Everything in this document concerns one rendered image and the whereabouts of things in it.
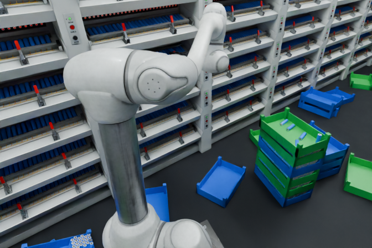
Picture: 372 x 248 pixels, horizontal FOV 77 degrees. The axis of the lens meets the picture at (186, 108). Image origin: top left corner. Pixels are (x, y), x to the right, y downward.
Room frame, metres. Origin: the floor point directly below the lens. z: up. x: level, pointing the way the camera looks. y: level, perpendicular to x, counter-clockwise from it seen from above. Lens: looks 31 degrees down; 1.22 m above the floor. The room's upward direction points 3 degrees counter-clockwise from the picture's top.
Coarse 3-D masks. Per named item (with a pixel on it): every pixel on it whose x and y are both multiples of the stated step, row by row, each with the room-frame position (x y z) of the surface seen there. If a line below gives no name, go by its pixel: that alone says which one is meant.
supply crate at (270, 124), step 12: (288, 108) 1.17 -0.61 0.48; (264, 120) 1.11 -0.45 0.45; (276, 120) 1.16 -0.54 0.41; (288, 120) 1.15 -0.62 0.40; (300, 120) 1.08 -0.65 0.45; (276, 132) 0.98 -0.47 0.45; (288, 132) 1.04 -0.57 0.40; (300, 132) 1.03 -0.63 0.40; (312, 132) 1.00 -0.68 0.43; (288, 144) 0.90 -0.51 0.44; (300, 144) 0.84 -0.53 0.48; (312, 144) 0.87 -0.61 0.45; (324, 144) 0.90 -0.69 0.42; (300, 156) 0.84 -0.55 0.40
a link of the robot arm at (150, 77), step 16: (128, 64) 0.49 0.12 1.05; (144, 64) 0.46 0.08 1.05; (160, 64) 0.45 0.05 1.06; (176, 64) 0.47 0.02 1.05; (192, 64) 0.55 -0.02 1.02; (128, 80) 0.47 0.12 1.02; (144, 80) 0.43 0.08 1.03; (160, 80) 0.43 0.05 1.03; (176, 80) 0.44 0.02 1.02; (192, 80) 0.50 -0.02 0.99; (128, 96) 0.47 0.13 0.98; (144, 96) 0.43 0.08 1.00; (160, 96) 0.42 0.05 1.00; (176, 96) 0.44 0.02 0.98
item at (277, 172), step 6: (258, 150) 1.13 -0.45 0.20; (264, 156) 1.07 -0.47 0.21; (264, 162) 1.06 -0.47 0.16; (270, 162) 1.01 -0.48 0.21; (270, 168) 1.00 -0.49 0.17; (276, 168) 0.95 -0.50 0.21; (276, 174) 0.95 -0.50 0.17; (282, 174) 0.91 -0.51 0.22; (312, 174) 0.90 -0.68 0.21; (282, 180) 0.89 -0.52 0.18; (288, 180) 0.86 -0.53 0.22; (294, 180) 0.86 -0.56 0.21; (300, 180) 0.87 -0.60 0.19; (306, 180) 0.89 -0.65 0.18; (288, 186) 0.85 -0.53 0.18; (294, 186) 0.87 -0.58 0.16
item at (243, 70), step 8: (240, 56) 1.75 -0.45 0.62; (248, 56) 1.76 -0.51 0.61; (256, 56) 1.77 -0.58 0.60; (264, 56) 1.77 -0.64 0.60; (232, 64) 1.63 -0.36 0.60; (240, 64) 1.64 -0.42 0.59; (248, 64) 1.69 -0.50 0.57; (256, 64) 1.66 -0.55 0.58; (264, 64) 1.72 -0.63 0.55; (224, 72) 1.56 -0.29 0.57; (232, 72) 1.57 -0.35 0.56; (240, 72) 1.59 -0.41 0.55; (248, 72) 1.60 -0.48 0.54; (256, 72) 1.66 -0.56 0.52; (216, 80) 1.47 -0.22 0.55; (224, 80) 1.48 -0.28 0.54; (232, 80) 1.52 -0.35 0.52; (216, 88) 1.45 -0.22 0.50
